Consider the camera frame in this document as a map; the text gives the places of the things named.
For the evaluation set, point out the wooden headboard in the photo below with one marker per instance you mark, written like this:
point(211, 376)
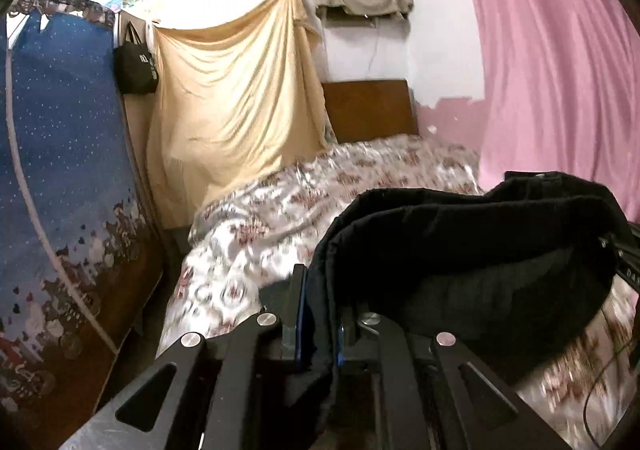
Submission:
point(370, 107)

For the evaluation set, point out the floral satin bedspread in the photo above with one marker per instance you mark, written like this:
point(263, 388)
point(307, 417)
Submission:
point(280, 210)

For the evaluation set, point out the blue printed fabric wardrobe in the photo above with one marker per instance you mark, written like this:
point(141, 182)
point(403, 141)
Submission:
point(60, 155)

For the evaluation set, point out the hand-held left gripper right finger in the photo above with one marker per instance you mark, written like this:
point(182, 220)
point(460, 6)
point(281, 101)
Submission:
point(341, 347)

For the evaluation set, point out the black hanging bag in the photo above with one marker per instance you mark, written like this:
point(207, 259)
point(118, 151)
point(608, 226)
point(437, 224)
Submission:
point(135, 67)

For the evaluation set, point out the black jacket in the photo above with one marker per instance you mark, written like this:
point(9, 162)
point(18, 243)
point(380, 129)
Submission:
point(450, 255)

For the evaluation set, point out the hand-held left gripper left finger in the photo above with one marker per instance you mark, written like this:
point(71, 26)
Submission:
point(300, 325)

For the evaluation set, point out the yellow hanging cloth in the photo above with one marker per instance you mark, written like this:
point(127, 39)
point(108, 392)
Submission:
point(225, 95)

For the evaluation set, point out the pink curtain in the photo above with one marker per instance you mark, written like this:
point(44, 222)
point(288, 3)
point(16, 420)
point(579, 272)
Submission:
point(550, 55)

